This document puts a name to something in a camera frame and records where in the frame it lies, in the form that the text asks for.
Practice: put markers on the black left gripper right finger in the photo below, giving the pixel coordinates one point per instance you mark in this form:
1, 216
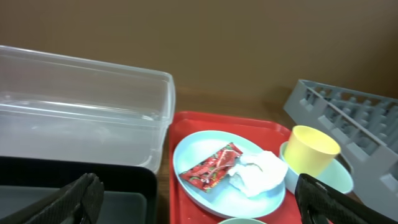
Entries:
318, 203

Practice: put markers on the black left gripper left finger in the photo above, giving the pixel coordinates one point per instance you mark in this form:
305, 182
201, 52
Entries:
79, 202

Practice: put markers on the yellow cup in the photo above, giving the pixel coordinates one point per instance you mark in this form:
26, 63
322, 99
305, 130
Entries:
309, 150

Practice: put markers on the white napkin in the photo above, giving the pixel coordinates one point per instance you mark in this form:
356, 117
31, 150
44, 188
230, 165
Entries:
254, 174

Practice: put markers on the green bowl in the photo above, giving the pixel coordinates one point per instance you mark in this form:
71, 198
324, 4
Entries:
241, 221

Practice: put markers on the red snack wrapper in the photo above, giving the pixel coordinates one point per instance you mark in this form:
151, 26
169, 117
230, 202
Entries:
208, 173

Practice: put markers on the grey dishwasher rack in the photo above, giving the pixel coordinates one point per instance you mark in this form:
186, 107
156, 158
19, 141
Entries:
365, 127

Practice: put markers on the light blue bowl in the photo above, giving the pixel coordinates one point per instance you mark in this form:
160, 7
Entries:
335, 175

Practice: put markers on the black tray bin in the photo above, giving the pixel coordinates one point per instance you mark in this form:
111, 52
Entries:
24, 172

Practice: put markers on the light blue plate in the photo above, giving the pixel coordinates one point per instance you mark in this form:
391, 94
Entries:
224, 200

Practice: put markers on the clear plastic bin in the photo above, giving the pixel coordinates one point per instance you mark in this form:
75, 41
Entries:
65, 108

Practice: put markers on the red serving tray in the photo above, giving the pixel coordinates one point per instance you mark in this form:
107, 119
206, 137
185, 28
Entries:
267, 135

